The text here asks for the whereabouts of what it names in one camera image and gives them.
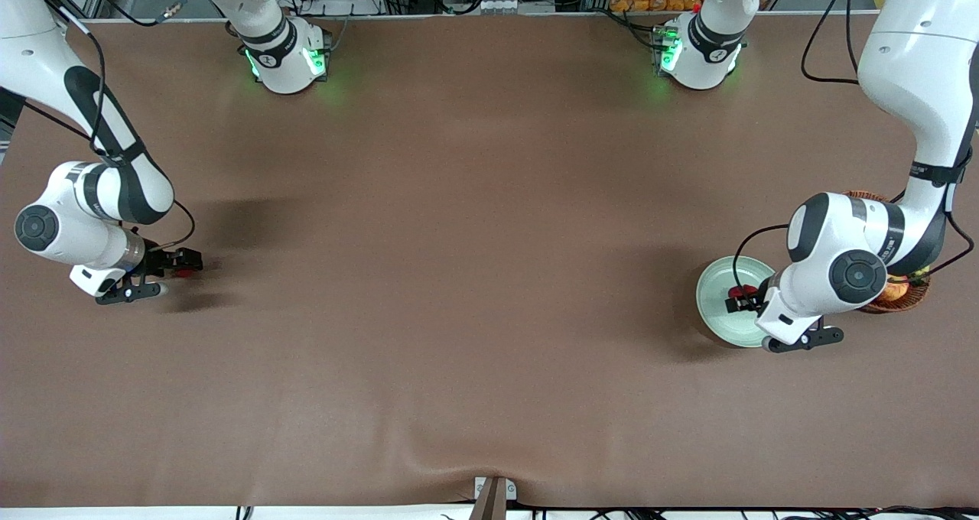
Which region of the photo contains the pale green round plate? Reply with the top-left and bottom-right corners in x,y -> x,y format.
696,256 -> 777,349

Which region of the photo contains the brown wicker basket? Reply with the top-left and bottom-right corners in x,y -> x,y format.
844,190 -> 932,314

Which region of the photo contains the brown table cloth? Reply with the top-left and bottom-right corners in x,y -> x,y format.
0,11 -> 979,509

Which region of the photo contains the white terminal block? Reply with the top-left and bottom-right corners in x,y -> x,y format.
482,0 -> 556,15

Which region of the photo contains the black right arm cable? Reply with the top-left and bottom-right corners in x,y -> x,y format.
34,0 -> 197,249

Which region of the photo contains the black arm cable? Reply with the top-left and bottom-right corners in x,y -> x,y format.
733,0 -> 976,291
34,0 -> 197,249

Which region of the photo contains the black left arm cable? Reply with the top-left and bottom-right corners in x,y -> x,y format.
733,0 -> 976,291

